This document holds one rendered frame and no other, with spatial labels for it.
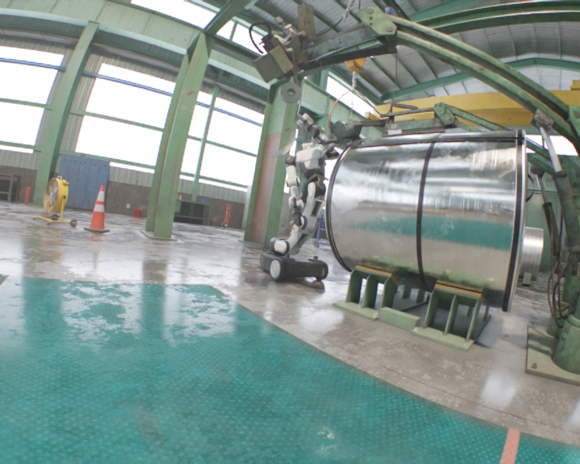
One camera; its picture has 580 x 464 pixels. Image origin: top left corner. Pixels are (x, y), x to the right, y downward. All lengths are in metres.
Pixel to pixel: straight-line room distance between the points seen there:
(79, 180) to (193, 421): 10.21
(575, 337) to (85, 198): 11.18
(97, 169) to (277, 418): 10.31
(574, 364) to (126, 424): 1.78
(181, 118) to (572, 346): 5.09
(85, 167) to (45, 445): 10.25
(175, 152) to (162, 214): 1.01
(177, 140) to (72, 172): 6.65
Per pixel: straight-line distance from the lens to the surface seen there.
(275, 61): 1.81
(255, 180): 6.09
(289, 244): 2.76
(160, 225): 4.49
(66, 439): 0.72
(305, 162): 2.67
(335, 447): 0.74
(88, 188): 10.62
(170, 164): 4.53
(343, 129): 2.28
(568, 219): 1.59
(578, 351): 1.65
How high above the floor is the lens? 0.51
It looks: 1 degrees down
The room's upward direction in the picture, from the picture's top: 9 degrees clockwise
